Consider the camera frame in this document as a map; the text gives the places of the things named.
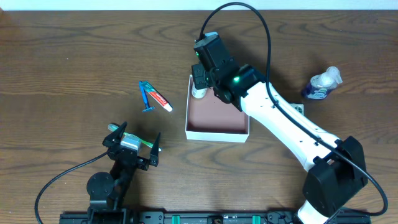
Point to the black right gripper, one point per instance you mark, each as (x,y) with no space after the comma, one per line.
(199,76)

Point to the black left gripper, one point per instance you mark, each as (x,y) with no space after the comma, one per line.
(143,162)

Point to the white Pantene conditioner tube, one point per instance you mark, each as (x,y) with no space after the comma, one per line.
(198,93)

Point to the blue Gillette razor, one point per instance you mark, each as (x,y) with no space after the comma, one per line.
(145,99)

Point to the red Colgate toothpaste tube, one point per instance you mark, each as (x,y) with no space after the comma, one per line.
(157,96)

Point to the green Dettol soap bar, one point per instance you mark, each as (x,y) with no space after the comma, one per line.
(298,107)

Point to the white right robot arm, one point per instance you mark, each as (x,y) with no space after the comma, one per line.
(334,167)

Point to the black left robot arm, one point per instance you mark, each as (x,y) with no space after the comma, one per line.
(107,190)

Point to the white box with pink interior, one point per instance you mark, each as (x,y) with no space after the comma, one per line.
(209,119)

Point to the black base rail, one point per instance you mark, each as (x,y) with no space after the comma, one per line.
(217,217)

